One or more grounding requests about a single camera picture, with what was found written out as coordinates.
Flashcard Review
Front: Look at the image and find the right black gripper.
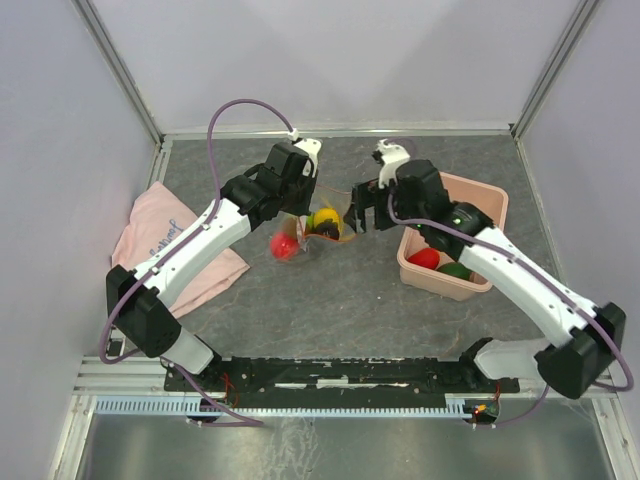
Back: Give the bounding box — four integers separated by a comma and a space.
342, 177, 425, 236

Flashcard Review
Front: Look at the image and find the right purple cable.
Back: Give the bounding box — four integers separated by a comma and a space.
374, 137, 635, 429

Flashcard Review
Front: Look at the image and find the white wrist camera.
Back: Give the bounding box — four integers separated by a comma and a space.
372, 139, 411, 189
287, 128, 322, 179

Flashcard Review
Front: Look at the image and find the clear zip top bag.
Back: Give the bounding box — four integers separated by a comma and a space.
269, 185, 357, 262

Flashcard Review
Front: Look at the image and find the small red fruit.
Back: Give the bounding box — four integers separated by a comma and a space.
407, 247, 440, 270

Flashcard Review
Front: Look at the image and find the red apple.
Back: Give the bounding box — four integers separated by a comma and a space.
269, 232, 300, 261

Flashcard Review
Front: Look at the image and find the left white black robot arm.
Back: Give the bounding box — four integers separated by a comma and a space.
106, 138, 322, 390

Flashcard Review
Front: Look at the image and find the aluminium frame rail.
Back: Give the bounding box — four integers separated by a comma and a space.
162, 128, 516, 141

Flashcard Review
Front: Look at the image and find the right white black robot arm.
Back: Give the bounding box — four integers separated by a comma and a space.
344, 160, 626, 399

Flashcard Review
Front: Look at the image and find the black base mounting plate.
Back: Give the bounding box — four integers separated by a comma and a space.
193, 356, 520, 410

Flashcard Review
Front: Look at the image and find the pink folded cloth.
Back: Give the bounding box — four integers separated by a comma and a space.
112, 182, 249, 318

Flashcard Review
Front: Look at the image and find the light blue cable duct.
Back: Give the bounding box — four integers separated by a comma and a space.
93, 394, 474, 417

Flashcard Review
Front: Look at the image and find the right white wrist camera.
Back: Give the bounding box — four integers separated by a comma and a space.
372, 139, 411, 189

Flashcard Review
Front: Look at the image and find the pink plastic bin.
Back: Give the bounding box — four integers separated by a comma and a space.
397, 172, 509, 301

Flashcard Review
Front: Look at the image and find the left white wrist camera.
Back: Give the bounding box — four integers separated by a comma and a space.
287, 128, 322, 179

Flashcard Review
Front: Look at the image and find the yellow lemon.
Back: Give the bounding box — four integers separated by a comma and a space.
313, 207, 341, 230

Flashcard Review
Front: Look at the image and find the dark purple plum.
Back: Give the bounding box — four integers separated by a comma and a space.
315, 221, 341, 241

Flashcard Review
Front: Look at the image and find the dark green fruit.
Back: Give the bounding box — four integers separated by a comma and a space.
437, 262, 473, 281

